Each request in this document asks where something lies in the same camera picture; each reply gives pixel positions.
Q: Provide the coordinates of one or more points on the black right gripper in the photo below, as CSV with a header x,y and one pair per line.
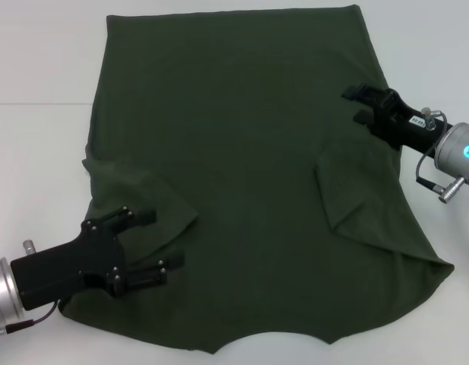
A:
x,y
405,127

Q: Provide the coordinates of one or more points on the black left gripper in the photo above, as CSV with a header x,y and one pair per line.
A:
x,y
67,266

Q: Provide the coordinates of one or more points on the dark green t-shirt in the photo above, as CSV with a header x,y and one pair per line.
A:
x,y
249,152

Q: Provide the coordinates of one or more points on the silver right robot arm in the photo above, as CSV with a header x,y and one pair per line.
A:
x,y
456,148

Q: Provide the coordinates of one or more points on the right wrist silver connector stud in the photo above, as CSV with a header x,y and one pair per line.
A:
x,y
428,118

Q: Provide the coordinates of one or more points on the wrist silver connector stud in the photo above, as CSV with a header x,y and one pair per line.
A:
x,y
428,118
29,247

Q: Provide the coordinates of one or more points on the left wrist silver connector stud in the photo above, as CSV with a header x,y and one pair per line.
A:
x,y
29,247

